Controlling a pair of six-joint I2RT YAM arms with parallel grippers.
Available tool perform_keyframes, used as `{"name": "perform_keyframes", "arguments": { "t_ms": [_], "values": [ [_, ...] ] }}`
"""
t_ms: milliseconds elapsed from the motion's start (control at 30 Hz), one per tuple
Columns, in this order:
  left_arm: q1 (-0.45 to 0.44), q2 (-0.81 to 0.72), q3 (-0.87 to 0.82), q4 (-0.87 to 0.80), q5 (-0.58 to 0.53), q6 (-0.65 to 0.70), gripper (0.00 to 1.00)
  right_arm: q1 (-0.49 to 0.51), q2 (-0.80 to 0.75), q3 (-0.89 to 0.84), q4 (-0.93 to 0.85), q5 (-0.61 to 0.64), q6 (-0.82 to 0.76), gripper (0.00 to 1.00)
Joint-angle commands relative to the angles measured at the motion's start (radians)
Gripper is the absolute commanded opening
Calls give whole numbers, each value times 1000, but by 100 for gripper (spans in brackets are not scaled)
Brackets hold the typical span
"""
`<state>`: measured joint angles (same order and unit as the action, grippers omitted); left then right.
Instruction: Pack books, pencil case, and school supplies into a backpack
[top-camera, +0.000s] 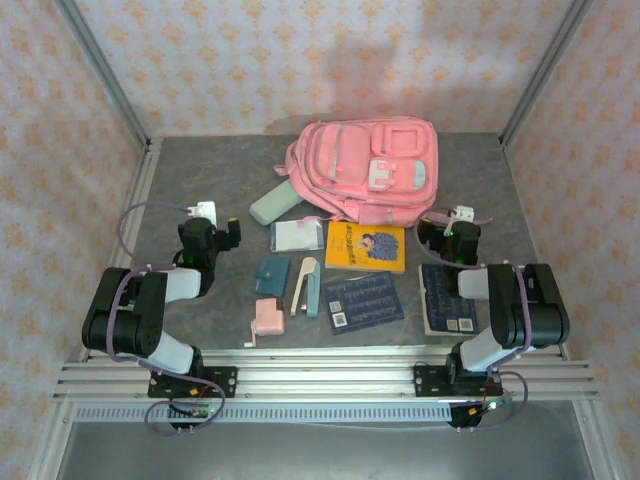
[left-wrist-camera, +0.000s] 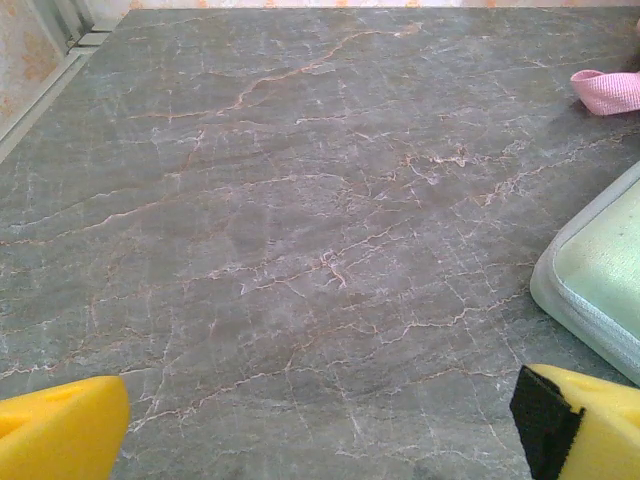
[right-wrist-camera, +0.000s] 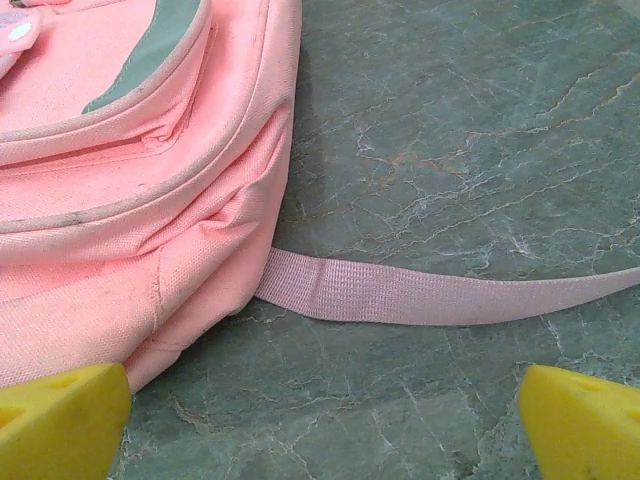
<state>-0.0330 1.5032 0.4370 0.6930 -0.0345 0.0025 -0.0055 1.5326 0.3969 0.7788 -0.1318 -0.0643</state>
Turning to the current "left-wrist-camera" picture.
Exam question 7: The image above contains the aluminium side rail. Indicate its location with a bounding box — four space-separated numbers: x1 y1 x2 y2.
0 27 111 161

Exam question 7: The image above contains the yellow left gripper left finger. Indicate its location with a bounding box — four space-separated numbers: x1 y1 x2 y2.
0 375 131 480

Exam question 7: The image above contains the pink backpack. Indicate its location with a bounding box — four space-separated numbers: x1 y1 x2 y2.
570 68 640 117

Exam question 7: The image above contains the aluminium frame post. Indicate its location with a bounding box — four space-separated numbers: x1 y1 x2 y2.
29 0 101 54

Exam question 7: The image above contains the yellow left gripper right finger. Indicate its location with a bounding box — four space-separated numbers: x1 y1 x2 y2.
509 363 640 480

